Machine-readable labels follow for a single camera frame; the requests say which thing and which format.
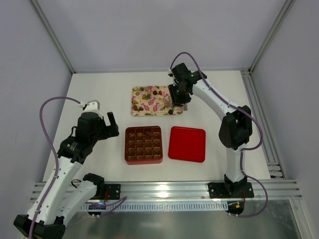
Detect metal tweezers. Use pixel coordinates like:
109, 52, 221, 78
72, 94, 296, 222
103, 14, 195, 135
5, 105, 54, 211
163, 97, 188, 111

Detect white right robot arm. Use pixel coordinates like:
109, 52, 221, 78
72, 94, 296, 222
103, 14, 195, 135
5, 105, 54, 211
168, 70, 252, 197

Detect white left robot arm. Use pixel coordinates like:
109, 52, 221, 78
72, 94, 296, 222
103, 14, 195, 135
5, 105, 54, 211
13, 112, 119, 239

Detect red chocolate box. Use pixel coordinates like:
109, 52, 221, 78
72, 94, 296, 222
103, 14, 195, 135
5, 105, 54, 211
124, 126, 163, 165

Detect floral tray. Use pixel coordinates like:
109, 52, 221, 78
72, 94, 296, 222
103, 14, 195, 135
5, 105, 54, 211
131, 86, 183, 117

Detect red box lid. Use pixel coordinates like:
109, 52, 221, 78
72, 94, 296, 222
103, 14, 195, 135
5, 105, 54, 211
168, 126, 206, 163

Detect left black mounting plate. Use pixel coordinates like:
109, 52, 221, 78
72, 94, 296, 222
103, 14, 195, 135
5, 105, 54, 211
103, 183, 121, 201

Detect black mounting plate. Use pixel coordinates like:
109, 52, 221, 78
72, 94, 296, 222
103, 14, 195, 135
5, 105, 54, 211
208, 182, 255, 199
103, 183, 121, 201

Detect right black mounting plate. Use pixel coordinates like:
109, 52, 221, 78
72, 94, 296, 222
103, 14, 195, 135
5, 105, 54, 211
208, 182, 255, 199

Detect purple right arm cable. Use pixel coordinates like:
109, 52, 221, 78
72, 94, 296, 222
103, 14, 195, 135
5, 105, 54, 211
168, 51, 269, 219

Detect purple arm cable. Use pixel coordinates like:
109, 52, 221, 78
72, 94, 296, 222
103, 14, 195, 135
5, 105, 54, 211
168, 51, 269, 219
27, 97, 84, 239

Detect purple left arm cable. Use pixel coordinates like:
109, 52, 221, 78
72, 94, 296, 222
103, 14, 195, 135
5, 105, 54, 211
27, 97, 84, 239

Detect right aluminium side rail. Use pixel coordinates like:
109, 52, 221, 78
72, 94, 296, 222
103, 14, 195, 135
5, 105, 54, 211
240, 69, 286, 180

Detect white slotted cable duct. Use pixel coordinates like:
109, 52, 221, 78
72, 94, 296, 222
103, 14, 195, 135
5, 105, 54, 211
84, 201, 229, 213

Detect left aluminium frame post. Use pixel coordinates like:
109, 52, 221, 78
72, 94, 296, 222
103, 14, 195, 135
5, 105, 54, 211
29, 0, 76, 74

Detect aluminium frame post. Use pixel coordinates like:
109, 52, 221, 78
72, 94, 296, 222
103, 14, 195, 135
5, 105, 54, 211
248, 0, 296, 75
29, 0, 76, 74

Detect right aluminium frame post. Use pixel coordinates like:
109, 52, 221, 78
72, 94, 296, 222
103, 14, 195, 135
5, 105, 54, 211
248, 0, 296, 75

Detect aluminium front rail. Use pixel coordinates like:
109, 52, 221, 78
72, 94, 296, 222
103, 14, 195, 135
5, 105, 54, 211
119, 179, 302, 202

